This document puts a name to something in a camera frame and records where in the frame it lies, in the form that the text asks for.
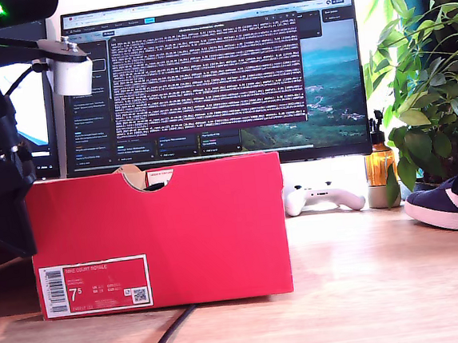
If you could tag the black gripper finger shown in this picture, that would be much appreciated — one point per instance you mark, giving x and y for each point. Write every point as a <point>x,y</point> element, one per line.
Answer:
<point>12,214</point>

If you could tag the red Nike shoebox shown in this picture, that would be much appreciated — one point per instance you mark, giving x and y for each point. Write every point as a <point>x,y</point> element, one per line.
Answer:
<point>178,232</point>

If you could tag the small black computer monitor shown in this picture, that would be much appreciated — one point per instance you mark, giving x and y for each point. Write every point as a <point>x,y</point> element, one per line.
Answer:
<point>27,109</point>

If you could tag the wide black Huawei monitor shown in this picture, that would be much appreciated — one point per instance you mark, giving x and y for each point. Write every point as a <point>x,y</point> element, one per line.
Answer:
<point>213,80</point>

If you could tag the white game controller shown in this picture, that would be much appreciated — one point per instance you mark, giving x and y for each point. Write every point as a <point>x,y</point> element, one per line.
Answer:
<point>323,199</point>

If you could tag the small white pot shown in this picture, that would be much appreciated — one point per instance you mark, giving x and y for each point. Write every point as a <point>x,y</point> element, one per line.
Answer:
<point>377,198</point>

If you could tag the amber pump bottle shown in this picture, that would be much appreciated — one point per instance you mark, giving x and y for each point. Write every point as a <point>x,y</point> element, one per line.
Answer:
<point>381,164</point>

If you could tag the dark rectangular planter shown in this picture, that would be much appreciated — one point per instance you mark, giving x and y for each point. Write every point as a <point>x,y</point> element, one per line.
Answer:
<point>431,185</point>

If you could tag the green leafy houseplant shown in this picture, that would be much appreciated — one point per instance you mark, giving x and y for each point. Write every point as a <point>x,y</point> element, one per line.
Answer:
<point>431,142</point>

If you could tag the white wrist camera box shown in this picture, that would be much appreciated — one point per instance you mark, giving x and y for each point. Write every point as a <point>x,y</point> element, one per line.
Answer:
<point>72,78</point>

